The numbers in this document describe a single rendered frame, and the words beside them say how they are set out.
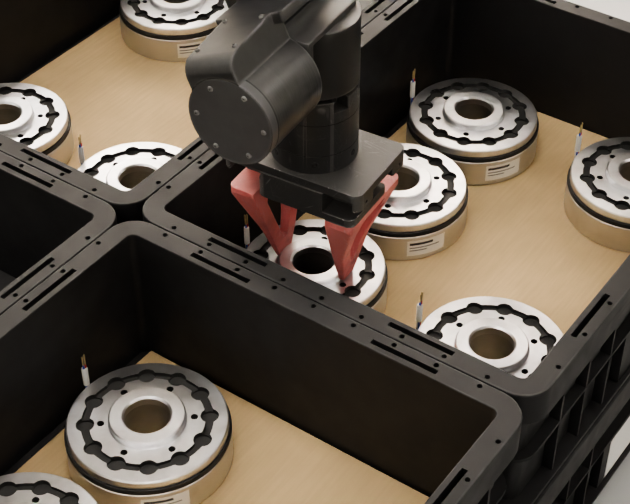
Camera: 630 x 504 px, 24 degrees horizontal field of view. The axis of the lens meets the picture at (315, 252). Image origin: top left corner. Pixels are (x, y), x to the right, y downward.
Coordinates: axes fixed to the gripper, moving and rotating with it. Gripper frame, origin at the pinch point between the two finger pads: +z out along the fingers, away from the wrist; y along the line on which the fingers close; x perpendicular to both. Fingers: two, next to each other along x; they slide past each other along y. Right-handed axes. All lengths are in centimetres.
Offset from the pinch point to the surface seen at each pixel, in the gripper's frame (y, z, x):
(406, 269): 4.3, 4.0, 5.8
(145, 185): -9.8, -6.0, -5.6
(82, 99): -29.1, 4.0, 11.3
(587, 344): 21.3, -5.7, -4.7
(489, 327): 13.4, 0.5, -0.2
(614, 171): 14.4, 0.3, 19.6
